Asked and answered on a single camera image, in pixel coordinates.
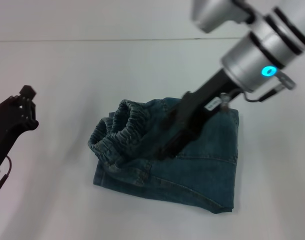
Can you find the blue denim shorts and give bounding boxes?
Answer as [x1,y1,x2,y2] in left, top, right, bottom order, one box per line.
[87,97,240,215]

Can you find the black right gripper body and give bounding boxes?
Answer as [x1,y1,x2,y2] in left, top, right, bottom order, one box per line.
[178,68,240,136]

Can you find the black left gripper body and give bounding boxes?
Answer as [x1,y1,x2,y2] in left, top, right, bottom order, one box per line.
[0,98,40,166]

